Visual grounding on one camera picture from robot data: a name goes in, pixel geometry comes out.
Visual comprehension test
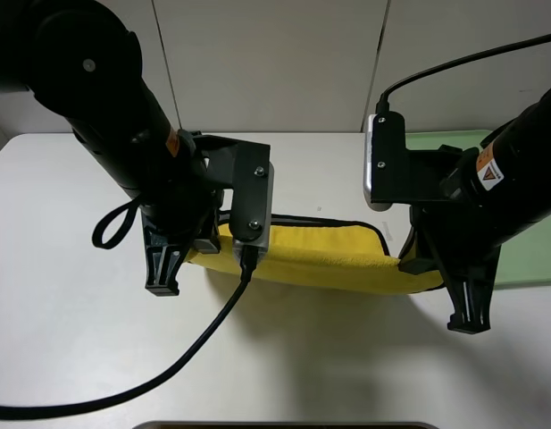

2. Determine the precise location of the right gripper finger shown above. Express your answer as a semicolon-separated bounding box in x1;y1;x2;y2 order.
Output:
440;267;492;333
398;218;438;275

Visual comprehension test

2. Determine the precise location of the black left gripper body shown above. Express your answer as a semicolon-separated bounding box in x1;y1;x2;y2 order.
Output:
142;130;224;249

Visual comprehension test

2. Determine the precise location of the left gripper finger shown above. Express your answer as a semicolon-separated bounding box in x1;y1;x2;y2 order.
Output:
143;227;191;297
193;210;221;255

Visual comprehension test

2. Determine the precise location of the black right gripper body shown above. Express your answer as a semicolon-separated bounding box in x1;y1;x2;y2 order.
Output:
410;146;500;285

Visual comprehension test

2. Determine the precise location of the yellow towel with black trim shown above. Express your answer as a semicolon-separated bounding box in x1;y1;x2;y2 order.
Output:
183;214;446;298

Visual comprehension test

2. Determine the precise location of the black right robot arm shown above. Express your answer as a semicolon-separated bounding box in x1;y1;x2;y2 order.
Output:
411;89;551;334

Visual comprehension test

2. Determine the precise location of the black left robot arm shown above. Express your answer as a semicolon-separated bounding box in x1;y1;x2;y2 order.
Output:
0;1;214;296

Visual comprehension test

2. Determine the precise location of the light green plastic tray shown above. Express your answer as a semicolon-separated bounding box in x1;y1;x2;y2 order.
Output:
406;130;551;289

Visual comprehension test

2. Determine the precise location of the black left camera cable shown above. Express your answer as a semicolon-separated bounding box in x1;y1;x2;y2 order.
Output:
0;198;261;410

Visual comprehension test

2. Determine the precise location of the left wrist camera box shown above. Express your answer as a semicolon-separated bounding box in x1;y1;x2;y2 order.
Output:
229;141;274;261

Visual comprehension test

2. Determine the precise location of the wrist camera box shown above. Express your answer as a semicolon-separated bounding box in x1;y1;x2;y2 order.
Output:
229;141;274;261
362;112;441;212

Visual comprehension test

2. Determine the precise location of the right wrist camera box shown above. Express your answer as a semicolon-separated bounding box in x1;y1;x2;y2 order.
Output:
362;112;441;212

